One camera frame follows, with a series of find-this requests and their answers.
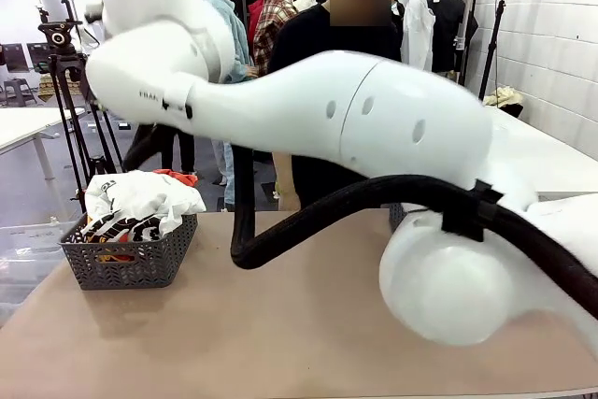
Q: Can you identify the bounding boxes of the grey stool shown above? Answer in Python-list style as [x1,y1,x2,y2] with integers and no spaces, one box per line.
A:
[2,78,38,108]

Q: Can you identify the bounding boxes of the mannequin in white shirt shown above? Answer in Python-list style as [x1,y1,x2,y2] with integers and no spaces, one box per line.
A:
[401,0,438,73]

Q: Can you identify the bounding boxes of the white table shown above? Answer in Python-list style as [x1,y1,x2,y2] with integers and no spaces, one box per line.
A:
[0,107,88,221]
[485,107,598,199]

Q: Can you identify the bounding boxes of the grey plastic lattice basket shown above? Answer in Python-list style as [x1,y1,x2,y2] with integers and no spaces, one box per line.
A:
[388,202,408,233]
[59,211,199,291]

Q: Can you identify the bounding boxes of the mannequin in blue fleece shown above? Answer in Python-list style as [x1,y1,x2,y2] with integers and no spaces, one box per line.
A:
[200,0,257,212]

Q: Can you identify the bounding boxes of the pale yellow cloth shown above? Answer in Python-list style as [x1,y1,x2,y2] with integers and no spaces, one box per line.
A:
[483,85,524,108]

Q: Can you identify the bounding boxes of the orange hoodie with yellow print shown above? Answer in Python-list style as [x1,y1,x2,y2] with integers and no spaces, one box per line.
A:
[95,168,200,264]

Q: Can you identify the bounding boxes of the clear plastic storage box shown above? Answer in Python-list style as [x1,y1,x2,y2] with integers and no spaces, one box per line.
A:
[0,220,78,325]

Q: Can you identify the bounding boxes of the person's right hand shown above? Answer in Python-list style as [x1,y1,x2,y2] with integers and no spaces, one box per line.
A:
[278,183,303,212]

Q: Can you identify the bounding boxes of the mannequin in cream shirt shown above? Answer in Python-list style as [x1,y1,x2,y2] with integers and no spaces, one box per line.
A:
[161,130,197,177]

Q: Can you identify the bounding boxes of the mannequin in plaid shirt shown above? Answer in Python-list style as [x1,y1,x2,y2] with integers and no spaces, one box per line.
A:
[251,0,301,78]

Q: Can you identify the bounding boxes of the white t-shirt with black print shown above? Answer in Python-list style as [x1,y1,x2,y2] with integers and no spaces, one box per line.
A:
[83,169,206,244]

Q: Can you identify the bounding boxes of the table with patterned cloth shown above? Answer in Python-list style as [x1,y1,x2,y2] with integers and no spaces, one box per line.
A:
[36,74,63,102]

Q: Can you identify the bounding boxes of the person in black t-shirt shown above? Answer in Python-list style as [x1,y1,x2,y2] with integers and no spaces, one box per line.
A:
[268,0,408,211]

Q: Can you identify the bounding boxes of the black backdrop stand poles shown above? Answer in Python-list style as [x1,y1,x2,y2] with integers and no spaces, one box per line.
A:
[455,0,485,87]

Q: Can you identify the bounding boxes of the mannequin in black shirt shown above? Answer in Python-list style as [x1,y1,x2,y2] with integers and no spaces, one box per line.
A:
[427,0,478,88]

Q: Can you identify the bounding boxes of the black light stand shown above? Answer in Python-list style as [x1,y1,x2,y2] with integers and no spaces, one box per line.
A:
[478,0,508,101]

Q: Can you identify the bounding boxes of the person's right forearm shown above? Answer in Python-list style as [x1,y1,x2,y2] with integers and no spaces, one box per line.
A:
[273,153,299,191]

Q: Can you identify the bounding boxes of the black camera tripod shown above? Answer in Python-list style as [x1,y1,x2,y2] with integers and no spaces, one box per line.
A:
[36,0,125,213]

